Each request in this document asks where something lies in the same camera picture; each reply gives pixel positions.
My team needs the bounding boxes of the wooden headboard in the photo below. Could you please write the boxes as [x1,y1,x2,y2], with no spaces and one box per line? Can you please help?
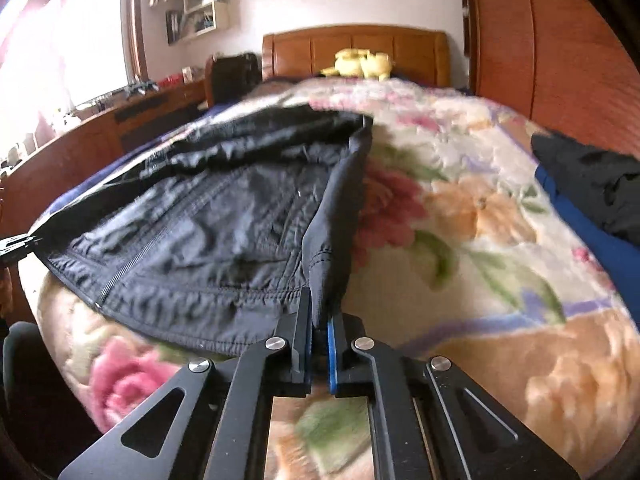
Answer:
[262,24,451,88]

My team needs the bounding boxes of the red basket on desk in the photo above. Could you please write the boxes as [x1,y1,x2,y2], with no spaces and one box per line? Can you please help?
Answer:
[157,73,183,89]

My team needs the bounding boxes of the white wall shelf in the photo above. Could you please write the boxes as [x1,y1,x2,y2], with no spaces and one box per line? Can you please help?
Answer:
[165,0,230,46]

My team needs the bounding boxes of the folded dark and blue clothes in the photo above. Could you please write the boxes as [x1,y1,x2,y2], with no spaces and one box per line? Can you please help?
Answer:
[530,130,639,321]

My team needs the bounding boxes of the yellow plush toy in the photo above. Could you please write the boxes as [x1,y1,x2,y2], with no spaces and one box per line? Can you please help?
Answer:
[320,49,394,80]

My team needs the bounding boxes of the wooden louvered wardrobe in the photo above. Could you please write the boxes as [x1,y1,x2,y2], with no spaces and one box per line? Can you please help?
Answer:
[465,0,639,155]

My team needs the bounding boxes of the wooden desk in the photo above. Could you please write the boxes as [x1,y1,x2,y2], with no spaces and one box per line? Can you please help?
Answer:
[0,78,208,321]

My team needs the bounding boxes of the dark chair at desk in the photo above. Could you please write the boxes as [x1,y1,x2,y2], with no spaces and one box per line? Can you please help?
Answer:
[204,52,262,107]

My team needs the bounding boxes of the window with wooden frame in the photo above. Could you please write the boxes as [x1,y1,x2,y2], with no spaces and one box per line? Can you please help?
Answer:
[1,0,149,162]

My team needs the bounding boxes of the floral bed blanket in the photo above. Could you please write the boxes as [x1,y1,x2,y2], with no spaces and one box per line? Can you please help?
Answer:
[18,78,639,479]

